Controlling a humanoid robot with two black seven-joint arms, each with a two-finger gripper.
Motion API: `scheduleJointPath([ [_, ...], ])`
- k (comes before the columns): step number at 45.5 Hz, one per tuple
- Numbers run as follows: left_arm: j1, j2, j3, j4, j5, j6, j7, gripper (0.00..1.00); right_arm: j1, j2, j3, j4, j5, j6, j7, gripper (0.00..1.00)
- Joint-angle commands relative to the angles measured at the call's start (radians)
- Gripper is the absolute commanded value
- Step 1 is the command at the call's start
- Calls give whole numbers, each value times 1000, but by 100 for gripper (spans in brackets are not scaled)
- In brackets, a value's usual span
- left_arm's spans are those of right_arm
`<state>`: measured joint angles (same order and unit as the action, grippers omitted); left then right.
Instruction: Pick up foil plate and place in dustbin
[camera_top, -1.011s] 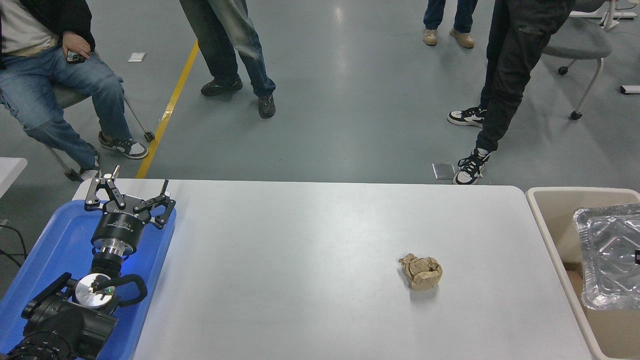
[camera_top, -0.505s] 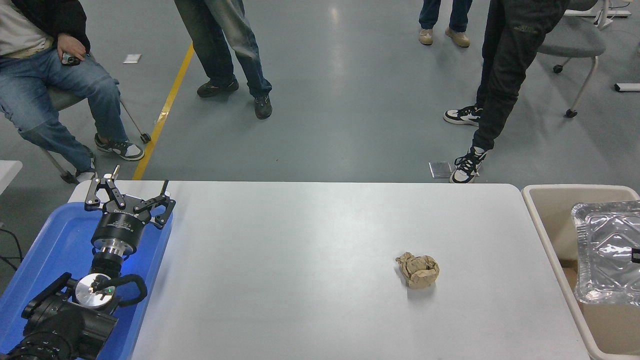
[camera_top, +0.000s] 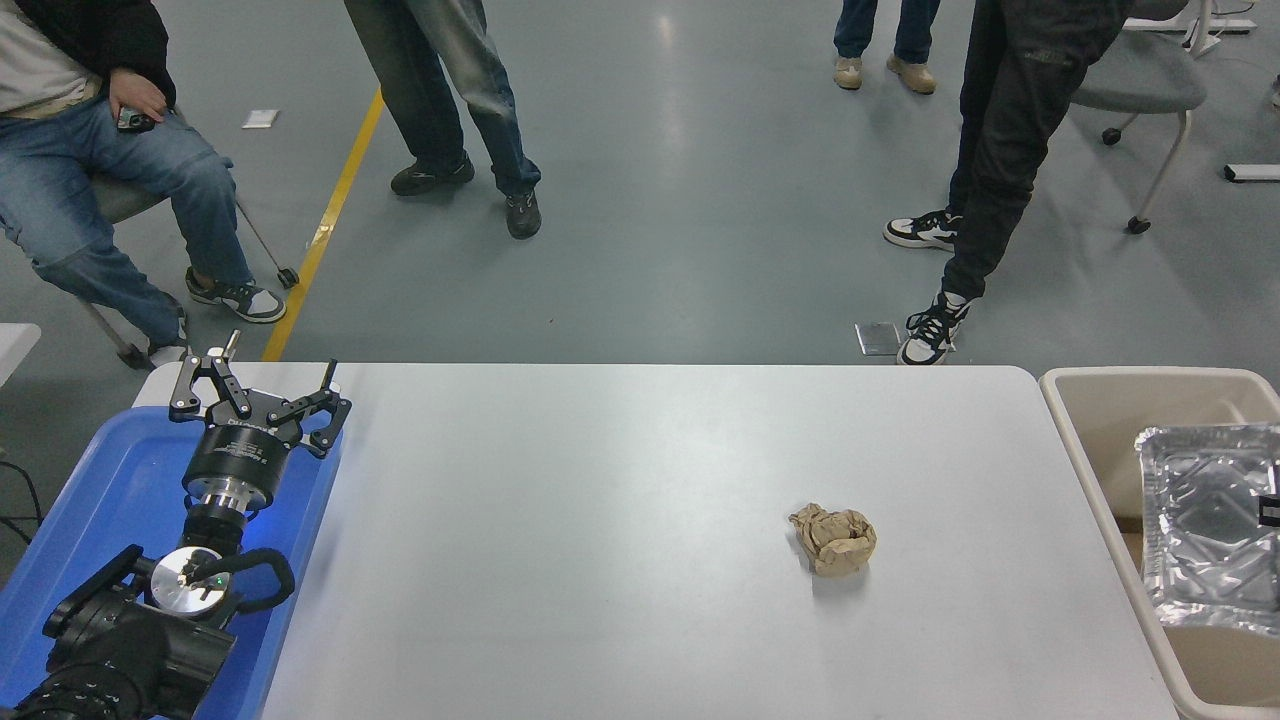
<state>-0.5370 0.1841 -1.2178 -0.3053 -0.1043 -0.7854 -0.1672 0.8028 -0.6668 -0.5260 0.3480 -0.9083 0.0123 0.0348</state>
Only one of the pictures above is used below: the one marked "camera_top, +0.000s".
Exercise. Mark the large pale bin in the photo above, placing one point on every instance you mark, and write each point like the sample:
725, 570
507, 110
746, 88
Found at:
1100, 440

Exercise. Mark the black phone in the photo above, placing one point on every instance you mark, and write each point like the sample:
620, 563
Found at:
135, 121

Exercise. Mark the seated person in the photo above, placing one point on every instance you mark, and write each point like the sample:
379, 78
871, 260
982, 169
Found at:
90, 190

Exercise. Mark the white floor plate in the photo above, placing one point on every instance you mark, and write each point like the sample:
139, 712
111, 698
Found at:
259, 119

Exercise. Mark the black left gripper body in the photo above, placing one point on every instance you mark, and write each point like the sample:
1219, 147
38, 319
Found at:
238, 458

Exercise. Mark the grey office chair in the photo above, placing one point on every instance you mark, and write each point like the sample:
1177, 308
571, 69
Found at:
1140, 85

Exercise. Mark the seated person's left hand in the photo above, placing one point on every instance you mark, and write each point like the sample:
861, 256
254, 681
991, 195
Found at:
138, 92

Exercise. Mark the silver floor plate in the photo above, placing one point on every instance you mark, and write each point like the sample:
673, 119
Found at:
878, 338

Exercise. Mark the small white table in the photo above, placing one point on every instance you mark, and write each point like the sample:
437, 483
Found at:
15, 345

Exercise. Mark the blue plastic tray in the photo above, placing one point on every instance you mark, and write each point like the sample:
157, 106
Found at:
110, 480

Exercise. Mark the standing person with black-white sneakers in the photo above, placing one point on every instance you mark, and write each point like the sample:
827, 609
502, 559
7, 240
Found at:
1010, 120

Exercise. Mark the grey chair with castors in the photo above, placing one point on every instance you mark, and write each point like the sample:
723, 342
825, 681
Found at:
125, 198

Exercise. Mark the standing person with tan shoes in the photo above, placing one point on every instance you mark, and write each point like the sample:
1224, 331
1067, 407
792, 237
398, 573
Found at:
912, 72

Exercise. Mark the silver foil tray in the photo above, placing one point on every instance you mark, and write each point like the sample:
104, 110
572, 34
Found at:
1205, 530

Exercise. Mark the standing person with black shoes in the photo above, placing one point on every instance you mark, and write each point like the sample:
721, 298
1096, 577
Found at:
440, 80

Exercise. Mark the white furniture foot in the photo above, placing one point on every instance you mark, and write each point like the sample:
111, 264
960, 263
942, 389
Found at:
1215, 25
1252, 173

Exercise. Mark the crumpled tan paper ball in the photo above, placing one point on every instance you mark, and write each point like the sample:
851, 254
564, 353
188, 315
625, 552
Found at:
832, 540

